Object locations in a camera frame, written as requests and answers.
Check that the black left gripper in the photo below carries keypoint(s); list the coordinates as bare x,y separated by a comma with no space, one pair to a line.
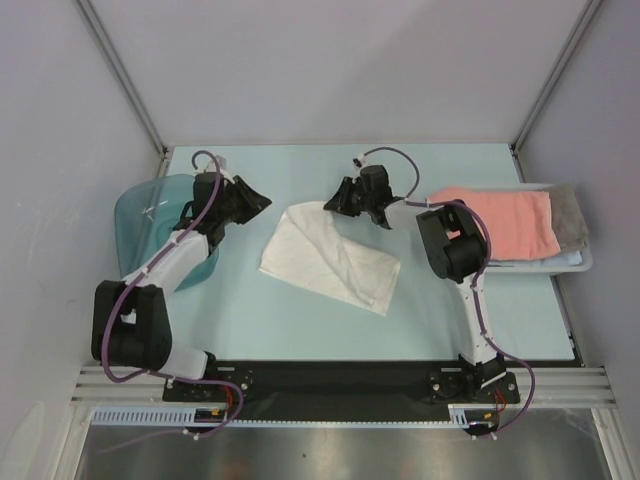
252,201

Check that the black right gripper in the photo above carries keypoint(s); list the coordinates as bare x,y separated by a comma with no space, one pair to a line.
355,197

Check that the white towel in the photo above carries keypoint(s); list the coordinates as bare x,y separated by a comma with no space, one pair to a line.
307,251

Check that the pink towel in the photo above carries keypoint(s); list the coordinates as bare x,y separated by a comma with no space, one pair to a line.
519,222

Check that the grey towel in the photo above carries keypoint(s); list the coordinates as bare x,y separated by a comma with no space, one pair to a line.
567,220

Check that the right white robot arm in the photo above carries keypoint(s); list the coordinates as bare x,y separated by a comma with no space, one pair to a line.
457,248

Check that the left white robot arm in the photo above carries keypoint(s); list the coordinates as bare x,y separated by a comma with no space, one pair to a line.
131,325

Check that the teal plastic basin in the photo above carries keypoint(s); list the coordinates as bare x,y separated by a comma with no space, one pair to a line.
151,216

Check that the white plastic basket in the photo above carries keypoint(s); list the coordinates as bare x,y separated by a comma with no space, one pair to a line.
587,257

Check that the light blue towel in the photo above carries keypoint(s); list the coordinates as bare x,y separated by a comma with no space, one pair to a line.
560,262

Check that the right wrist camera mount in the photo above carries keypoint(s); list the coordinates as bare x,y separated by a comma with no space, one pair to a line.
360,162

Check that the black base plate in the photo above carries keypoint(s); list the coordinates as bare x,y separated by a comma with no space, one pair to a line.
377,384

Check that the aluminium rail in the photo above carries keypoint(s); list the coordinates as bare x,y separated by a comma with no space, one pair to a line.
555,388

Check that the white slotted cable duct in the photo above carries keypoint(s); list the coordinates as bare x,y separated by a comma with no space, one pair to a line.
206,417

